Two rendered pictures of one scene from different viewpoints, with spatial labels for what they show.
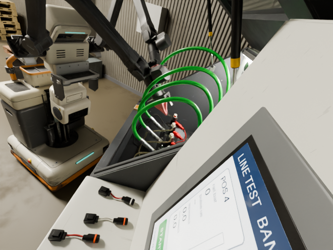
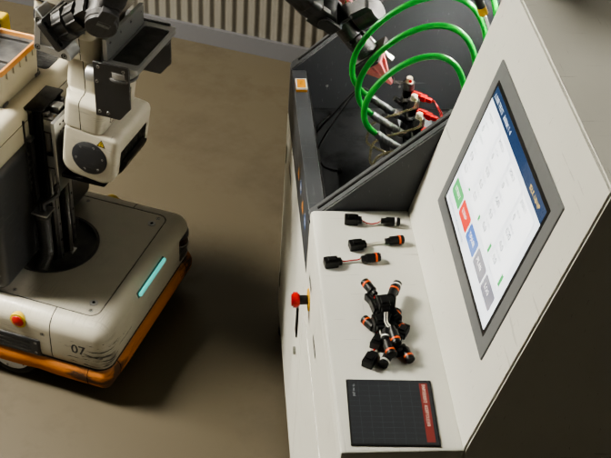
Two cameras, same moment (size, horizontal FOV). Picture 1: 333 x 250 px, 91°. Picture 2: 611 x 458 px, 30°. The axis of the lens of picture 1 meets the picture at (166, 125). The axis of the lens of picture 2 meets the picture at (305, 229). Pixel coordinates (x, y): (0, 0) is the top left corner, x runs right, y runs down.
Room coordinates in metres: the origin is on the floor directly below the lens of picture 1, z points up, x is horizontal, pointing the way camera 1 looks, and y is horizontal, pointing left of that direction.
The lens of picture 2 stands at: (-1.68, 0.41, 2.52)
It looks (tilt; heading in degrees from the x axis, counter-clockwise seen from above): 38 degrees down; 355
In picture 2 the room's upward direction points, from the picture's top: 4 degrees clockwise
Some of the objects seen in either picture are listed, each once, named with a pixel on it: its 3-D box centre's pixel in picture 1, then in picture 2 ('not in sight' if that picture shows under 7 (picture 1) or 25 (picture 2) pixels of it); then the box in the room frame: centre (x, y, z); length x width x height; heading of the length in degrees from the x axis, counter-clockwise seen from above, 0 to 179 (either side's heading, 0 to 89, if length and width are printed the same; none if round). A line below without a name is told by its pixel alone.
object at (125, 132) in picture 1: (124, 138); (305, 160); (0.68, 0.21, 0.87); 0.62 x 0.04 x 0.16; 1
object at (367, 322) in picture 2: not in sight; (383, 318); (-0.05, 0.10, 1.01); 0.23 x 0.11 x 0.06; 1
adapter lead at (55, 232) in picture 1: (75, 236); (352, 259); (0.15, 0.14, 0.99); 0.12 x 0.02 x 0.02; 100
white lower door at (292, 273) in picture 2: not in sight; (291, 285); (0.69, 0.23, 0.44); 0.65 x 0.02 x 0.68; 1
